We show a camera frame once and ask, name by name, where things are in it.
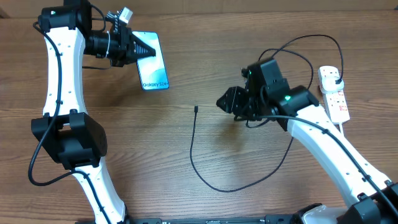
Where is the blue Galaxy smartphone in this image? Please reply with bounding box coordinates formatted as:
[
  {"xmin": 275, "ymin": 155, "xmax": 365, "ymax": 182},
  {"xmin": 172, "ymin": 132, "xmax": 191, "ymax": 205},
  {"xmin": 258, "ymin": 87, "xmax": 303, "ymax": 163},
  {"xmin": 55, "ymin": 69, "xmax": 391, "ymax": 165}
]
[{"xmin": 132, "ymin": 31, "xmax": 169, "ymax": 91}]

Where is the black USB charging cable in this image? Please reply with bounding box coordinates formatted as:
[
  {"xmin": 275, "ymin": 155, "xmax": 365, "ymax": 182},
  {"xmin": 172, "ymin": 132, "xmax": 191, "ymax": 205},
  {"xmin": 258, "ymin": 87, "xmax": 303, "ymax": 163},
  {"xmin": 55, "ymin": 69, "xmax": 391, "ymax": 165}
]
[{"xmin": 190, "ymin": 34, "xmax": 345, "ymax": 194}]

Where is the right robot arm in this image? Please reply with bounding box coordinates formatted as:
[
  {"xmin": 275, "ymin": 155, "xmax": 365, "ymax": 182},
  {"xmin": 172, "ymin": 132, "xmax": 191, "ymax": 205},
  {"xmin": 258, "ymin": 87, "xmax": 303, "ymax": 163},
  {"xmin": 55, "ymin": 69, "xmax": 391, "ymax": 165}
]
[{"xmin": 216, "ymin": 58, "xmax": 397, "ymax": 224}]

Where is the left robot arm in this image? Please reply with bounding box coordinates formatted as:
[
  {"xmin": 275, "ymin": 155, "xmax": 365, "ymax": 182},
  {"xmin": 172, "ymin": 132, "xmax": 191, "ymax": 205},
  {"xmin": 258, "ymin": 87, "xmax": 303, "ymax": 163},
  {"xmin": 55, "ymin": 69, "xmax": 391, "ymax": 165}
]
[{"xmin": 31, "ymin": 1, "xmax": 156, "ymax": 223}]

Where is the white charger plug adapter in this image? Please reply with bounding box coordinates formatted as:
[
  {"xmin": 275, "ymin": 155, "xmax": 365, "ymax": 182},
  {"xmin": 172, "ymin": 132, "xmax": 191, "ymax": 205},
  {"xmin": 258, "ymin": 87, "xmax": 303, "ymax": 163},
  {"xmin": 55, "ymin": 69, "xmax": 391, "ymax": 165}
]
[{"xmin": 320, "ymin": 77, "xmax": 345, "ymax": 94}]

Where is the white power strip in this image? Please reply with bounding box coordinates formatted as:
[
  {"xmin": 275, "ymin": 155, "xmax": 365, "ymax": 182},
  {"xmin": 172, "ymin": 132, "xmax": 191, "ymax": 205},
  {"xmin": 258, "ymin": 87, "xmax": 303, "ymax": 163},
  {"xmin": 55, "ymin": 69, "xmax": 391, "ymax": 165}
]
[{"xmin": 317, "ymin": 65, "xmax": 351, "ymax": 126}]

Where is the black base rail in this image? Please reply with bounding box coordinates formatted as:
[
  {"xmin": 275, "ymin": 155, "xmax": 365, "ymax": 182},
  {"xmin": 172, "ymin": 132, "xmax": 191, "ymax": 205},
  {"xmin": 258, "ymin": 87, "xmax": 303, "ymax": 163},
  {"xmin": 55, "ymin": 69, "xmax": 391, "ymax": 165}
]
[{"xmin": 75, "ymin": 202, "xmax": 352, "ymax": 224}]

